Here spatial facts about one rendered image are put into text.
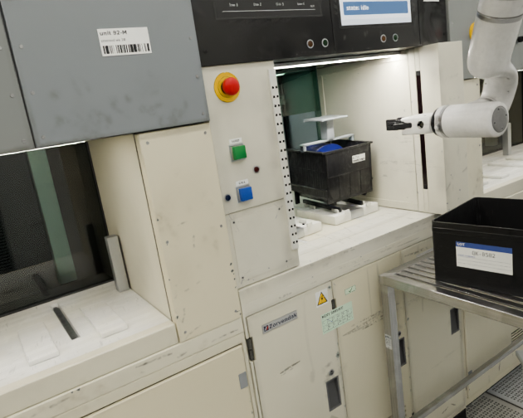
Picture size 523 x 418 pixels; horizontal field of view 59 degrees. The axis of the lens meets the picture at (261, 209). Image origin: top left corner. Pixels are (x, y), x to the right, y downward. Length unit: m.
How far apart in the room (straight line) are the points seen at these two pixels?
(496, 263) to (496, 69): 0.46
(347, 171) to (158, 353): 0.88
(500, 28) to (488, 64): 0.08
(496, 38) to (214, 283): 0.81
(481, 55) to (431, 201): 0.61
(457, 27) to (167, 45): 1.00
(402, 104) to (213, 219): 0.82
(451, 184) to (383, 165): 0.26
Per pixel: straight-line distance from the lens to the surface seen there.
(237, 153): 1.08
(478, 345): 2.01
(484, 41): 1.13
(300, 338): 1.31
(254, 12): 1.16
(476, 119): 1.21
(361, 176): 1.66
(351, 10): 1.36
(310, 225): 1.49
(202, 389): 1.19
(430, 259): 1.54
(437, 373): 1.84
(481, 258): 1.29
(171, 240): 1.04
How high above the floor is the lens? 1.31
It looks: 13 degrees down
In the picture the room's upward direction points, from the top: 8 degrees counter-clockwise
